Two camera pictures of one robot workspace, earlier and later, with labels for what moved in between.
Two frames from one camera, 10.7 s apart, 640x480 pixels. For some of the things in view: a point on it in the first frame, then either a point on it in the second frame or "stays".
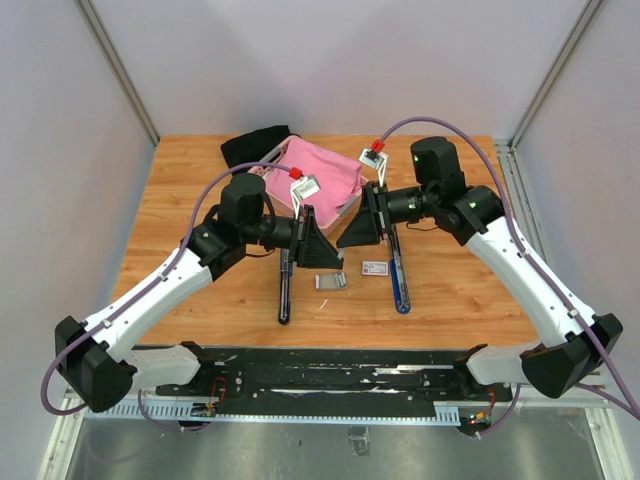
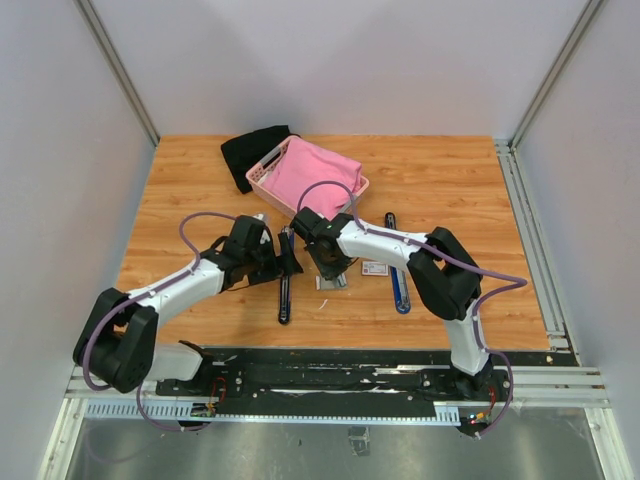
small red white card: x=375 y=268 stays
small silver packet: x=336 y=281 stays
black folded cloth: x=255 y=147 stays
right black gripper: x=364 y=229 to x=328 y=271
